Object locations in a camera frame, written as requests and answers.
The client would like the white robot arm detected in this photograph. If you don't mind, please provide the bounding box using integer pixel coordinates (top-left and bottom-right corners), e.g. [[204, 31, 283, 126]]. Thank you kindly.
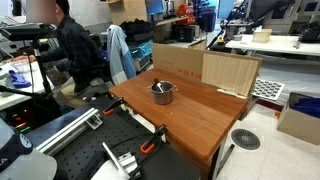
[[0, 120, 57, 180]]

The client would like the silver metal pot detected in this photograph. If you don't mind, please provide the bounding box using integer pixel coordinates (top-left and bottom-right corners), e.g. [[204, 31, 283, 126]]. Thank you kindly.
[[147, 81, 178, 105]]

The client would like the black marker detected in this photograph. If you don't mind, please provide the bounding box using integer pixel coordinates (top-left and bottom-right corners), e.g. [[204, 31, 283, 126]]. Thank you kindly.
[[154, 78, 164, 92]]

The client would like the black orange clamp near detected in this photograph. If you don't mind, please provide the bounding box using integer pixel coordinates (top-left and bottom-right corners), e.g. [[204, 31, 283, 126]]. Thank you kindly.
[[139, 124, 166, 155]]

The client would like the black orange clamp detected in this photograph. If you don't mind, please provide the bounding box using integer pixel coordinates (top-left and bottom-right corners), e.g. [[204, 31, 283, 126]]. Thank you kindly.
[[102, 98, 125, 116], [139, 124, 166, 155]]

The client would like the light blue hanging jacket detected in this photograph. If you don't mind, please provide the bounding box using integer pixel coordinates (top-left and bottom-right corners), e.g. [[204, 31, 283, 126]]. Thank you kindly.
[[107, 25, 136, 85]]

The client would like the black orange clamp far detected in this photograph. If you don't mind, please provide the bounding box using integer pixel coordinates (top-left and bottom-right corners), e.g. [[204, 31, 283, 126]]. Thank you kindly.
[[102, 98, 125, 116]]

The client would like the black perforated breadboard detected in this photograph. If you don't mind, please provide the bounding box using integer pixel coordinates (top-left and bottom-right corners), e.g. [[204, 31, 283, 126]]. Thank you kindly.
[[54, 107, 200, 180]]

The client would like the brown cardboard backboard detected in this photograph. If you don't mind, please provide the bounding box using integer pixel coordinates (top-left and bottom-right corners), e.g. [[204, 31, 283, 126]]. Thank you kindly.
[[152, 43, 262, 98]]

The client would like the seated person dark shirt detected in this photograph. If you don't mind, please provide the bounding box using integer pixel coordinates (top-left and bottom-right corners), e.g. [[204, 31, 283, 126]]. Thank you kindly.
[[12, 0, 111, 109]]

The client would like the white perforated tray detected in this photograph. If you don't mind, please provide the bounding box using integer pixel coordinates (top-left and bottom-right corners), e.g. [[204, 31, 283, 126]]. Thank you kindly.
[[252, 79, 285, 100]]

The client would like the small beige box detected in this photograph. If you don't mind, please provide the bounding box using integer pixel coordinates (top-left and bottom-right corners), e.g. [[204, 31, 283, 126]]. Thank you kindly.
[[253, 29, 272, 43]]

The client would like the white table in background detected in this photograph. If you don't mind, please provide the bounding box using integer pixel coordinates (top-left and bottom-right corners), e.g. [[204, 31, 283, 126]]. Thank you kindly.
[[226, 35, 320, 56]]

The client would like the cardboard box on floor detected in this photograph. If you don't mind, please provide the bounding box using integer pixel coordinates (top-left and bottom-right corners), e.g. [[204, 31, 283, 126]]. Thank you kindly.
[[277, 92, 320, 145]]

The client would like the aluminium extrusion rail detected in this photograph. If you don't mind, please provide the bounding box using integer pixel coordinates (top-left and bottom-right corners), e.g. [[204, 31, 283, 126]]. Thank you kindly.
[[36, 108, 103, 156]]

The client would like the small metal bracket rail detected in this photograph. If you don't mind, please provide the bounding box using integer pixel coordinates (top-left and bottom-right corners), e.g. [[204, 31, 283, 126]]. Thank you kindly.
[[102, 142, 141, 180]]

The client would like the camera on black tripod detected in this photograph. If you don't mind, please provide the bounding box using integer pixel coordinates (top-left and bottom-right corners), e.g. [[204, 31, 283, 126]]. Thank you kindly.
[[0, 24, 53, 99]]

